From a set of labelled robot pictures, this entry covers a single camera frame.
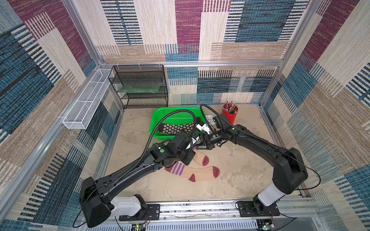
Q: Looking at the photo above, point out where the pink purple striped sock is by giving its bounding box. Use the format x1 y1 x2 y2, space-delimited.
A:
193 151 210 166
165 162 220 182

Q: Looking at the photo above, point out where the dark floral pattern sock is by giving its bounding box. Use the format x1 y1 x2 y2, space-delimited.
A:
157 117 201 135

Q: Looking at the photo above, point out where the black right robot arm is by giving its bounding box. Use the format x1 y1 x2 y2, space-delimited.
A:
199 115 308 216

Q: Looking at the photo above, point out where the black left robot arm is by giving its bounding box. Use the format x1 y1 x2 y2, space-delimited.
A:
79 132 199 228

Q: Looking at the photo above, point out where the red pencil cup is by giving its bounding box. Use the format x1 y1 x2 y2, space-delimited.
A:
222 101 239 124

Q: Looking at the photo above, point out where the green plastic basket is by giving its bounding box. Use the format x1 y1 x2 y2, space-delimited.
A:
149 106 206 140

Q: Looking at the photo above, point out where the green glass plate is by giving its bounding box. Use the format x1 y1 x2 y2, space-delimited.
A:
118 84 162 93

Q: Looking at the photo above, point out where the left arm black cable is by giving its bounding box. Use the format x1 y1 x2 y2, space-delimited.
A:
109 109 198 188

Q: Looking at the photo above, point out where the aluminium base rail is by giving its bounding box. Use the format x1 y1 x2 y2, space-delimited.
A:
93 196 329 231

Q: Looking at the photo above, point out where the black wire mesh shelf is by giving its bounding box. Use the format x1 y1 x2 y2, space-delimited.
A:
108 64 169 109

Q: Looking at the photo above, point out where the white wire wall basket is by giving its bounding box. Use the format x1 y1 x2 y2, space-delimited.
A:
63 69 111 130

